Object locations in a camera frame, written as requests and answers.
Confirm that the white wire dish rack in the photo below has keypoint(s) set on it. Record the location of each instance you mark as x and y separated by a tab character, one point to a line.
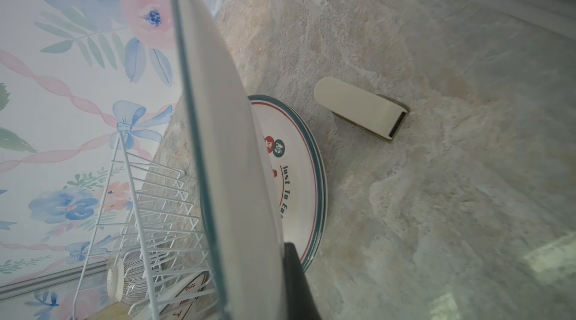
164	224

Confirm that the plate with orange pattern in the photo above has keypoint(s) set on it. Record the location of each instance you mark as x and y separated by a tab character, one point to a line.
177	301

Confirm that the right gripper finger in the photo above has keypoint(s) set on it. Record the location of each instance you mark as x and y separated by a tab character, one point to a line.
300	303

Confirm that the striped ceramic bowl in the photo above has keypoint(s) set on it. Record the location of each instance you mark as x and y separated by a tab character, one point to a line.
125	279

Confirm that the plate green rim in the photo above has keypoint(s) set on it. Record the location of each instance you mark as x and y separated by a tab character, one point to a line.
241	225
299	174

